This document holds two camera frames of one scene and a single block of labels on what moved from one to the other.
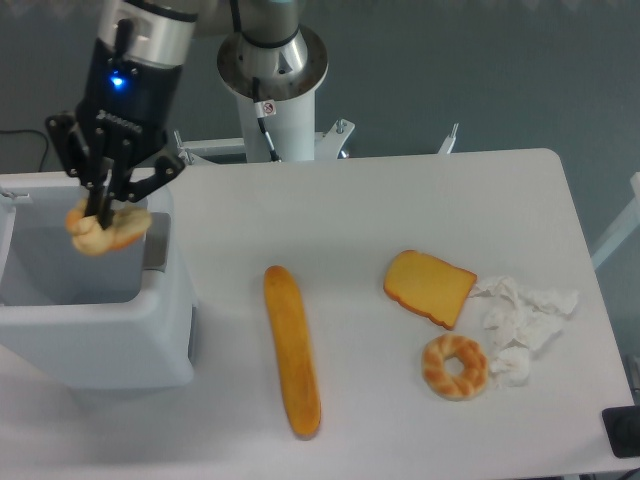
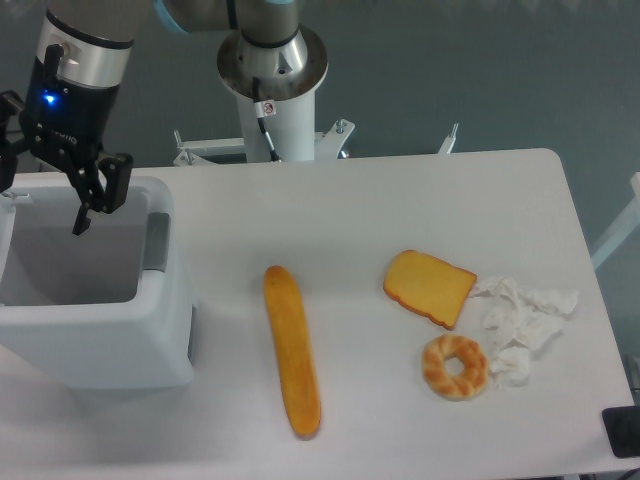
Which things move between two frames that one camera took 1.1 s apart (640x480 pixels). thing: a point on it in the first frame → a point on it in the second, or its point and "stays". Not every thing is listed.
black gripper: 130,93 → 71,121
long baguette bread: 287,316 stays
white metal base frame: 328,144 stays
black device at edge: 622,428 stays
